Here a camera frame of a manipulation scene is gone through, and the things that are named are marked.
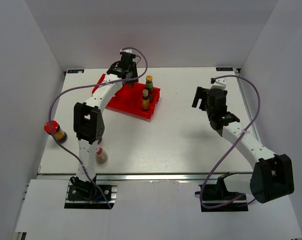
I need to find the yellow-label dark sauce bottle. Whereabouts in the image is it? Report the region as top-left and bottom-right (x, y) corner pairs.
(142, 89), (150, 111)

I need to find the pink-cap spice jar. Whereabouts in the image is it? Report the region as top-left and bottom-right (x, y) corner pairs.
(95, 146), (108, 165)

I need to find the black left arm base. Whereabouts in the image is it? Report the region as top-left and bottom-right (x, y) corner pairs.
(64, 181), (117, 210)

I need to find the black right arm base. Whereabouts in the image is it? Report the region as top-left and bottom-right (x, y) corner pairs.
(201, 173), (248, 213)

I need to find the right blue table label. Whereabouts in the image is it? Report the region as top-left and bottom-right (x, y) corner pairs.
(215, 67), (233, 72)

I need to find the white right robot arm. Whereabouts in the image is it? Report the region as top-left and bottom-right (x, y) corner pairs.
(192, 87), (294, 204)

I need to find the blue table label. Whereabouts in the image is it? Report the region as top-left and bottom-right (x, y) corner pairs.
(67, 69), (84, 74)
(215, 67), (233, 72)

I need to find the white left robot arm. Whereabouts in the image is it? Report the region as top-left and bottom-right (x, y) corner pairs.
(71, 48), (138, 200)

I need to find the left blue table label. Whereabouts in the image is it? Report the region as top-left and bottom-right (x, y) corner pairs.
(67, 69), (84, 74)

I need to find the green-label red sauce bottle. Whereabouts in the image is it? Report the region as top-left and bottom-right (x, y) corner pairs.
(145, 75), (154, 102)

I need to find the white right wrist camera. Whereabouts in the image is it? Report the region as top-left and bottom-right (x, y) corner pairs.
(210, 77), (226, 90)

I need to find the red three-compartment plastic tray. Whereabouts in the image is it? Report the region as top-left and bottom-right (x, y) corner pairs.
(106, 83), (161, 120)

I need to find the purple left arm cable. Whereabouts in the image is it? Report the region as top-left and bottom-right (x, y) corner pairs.
(48, 47), (148, 210)

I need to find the red-cap brown spice jar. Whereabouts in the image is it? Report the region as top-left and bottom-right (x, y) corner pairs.
(44, 120), (67, 143)

